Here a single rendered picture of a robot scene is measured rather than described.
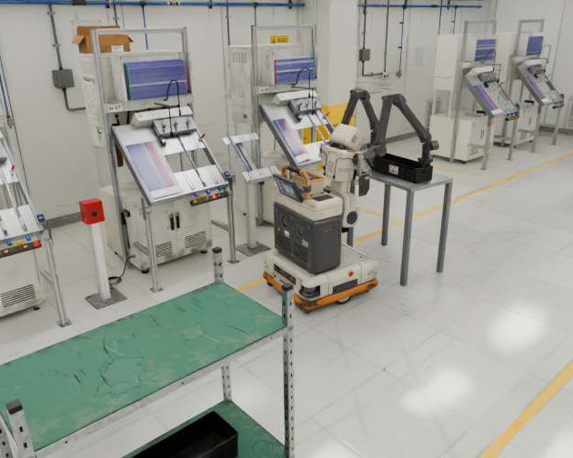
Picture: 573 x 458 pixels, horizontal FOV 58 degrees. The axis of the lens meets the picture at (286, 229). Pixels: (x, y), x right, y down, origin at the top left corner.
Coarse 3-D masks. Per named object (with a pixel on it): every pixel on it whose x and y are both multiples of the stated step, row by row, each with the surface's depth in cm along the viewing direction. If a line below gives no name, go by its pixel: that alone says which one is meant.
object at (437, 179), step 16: (384, 176) 400; (432, 176) 398; (352, 192) 431; (384, 192) 457; (448, 192) 396; (384, 208) 462; (448, 208) 402; (384, 224) 467; (352, 240) 449; (384, 240) 471; (400, 272) 400
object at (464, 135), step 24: (456, 48) 696; (480, 48) 699; (456, 72) 708; (480, 72) 710; (480, 96) 692; (504, 96) 724; (432, 120) 752; (456, 120) 719; (480, 120) 724; (456, 144) 734; (480, 144) 742; (480, 168) 711
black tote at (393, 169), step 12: (384, 156) 428; (396, 156) 417; (372, 168) 419; (384, 168) 407; (396, 168) 396; (408, 168) 384; (420, 168) 380; (432, 168) 387; (408, 180) 387; (420, 180) 384
